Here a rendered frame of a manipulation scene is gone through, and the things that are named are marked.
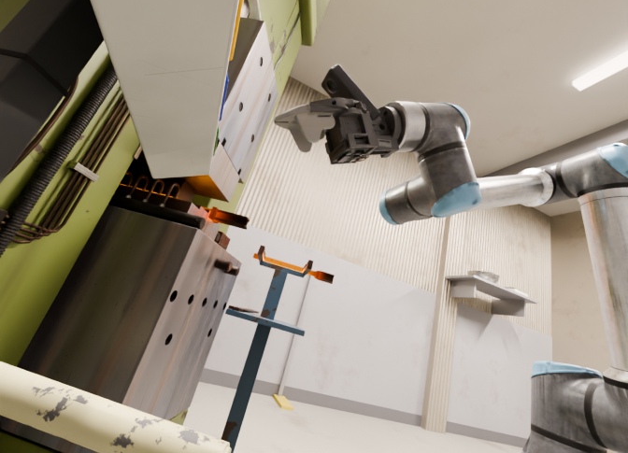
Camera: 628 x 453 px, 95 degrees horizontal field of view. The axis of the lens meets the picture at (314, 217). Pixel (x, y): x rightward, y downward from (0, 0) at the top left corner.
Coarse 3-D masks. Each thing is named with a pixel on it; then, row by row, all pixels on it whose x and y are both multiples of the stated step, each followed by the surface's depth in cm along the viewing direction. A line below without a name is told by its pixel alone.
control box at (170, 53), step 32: (96, 0) 16; (128, 0) 16; (160, 0) 16; (192, 0) 17; (224, 0) 17; (128, 32) 18; (160, 32) 18; (192, 32) 19; (224, 32) 20; (128, 64) 20; (160, 64) 21; (192, 64) 22; (224, 64) 23; (128, 96) 24; (160, 96) 25; (192, 96) 25; (160, 128) 29; (192, 128) 31; (160, 160) 36; (192, 160) 38
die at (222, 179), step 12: (144, 156) 75; (216, 156) 76; (144, 168) 84; (216, 168) 78; (228, 168) 85; (192, 180) 82; (204, 180) 80; (216, 180) 80; (228, 180) 87; (204, 192) 89; (216, 192) 86; (228, 192) 89
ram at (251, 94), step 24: (240, 24) 84; (264, 24) 86; (240, 48) 81; (264, 48) 90; (240, 72) 78; (264, 72) 94; (240, 96) 82; (264, 96) 99; (240, 120) 85; (264, 120) 105; (240, 144) 89; (240, 168) 94
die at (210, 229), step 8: (120, 184) 73; (120, 192) 72; (128, 192) 72; (136, 192) 72; (144, 192) 72; (152, 192) 71; (152, 200) 71; (160, 200) 71; (168, 200) 71; (176, 200) 71; (176, 208) 70; (184, 208) 70; (192, 208) 71; (200, 208) 75; (200, 216) 76; (208, 224) 82; (216, 224) 86; (208, 232) 83; (216, 232) 88
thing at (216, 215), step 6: (210, 210) 81; (216, 210) 81; (222, 210) 81; (210, 216) 80; (216, 216) 82; (222, 216) 82; (228, 216) 82; (234, 216) 81; (240, 216) 81; (216, 222) 83; (222, 222) 82; (228, 222) 80; (234, 222) 80; (240, 222) 81; (246, 222) 81; (246, 228) 82
